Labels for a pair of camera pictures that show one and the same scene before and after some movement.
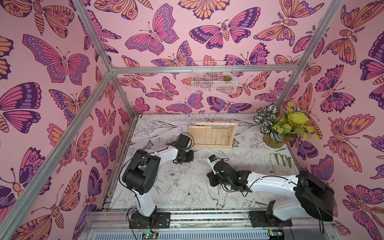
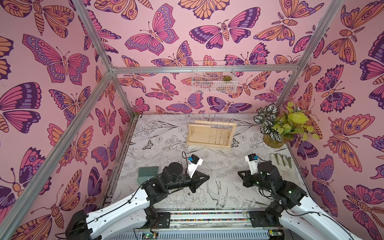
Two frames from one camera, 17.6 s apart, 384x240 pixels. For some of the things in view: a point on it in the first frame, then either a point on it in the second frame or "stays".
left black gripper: (190, 159) to (195, 182)
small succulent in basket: (227, 78) stays
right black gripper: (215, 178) to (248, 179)
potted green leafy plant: (276, 127) stays
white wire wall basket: (216, 82) stays
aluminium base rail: (105, 224) stays
